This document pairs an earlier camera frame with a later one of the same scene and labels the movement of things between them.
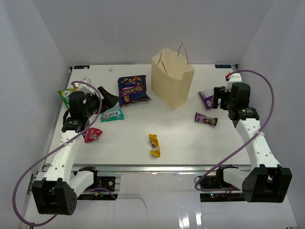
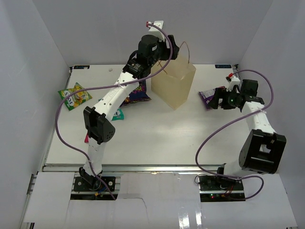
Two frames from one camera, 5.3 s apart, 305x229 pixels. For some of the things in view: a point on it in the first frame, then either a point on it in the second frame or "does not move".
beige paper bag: (171, 76) does not move
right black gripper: (220, 93) does not move
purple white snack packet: (208, 97) does not move
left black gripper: (109, 100) → (167, 51)
